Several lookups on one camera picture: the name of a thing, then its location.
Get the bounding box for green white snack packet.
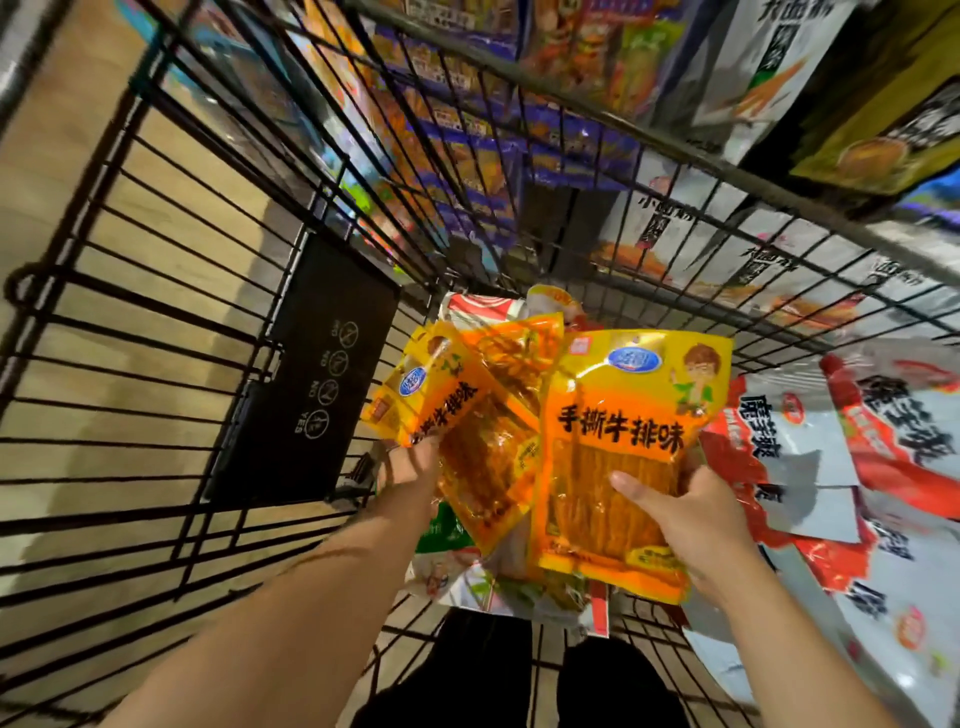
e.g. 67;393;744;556
408;501;483;601

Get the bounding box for person's left forearm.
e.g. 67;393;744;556
97;491;421;728

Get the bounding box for white multicoloured snack packet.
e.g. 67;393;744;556
442;517;618;639

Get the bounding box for rows of blue snack packets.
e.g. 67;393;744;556
367;0;642;260

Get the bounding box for black plastic cart flap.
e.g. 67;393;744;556
206;236;401;508

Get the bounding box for row of colourful snack packets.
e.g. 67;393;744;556
521;0;695;125

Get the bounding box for person's black trousers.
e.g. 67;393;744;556
351;609;693;728

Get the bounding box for yellow snack packet cartoon figure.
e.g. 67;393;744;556
531;330;735;606

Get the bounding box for white orange snack packet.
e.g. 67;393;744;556
596;153;725;280
675;213;830;305
750;225;960;342
693;0;858;165

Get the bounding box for person's right hand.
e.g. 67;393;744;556
609;465;763;603

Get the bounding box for yellow orange snack packet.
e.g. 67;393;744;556
360;321;543;558
459;312;566;432

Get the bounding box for olive green snack packet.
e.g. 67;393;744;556
789;0;960;198

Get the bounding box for person's left hand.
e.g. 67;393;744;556
375;437;444;520

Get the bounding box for person's right forearm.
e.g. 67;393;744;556
701;556;901;728

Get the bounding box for pale yellow snack packet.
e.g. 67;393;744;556
525;283;588;325

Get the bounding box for black wire shopping cart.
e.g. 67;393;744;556
0;0;960;728

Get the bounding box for shelf of assorted colourful goods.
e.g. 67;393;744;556
116;0;421;271

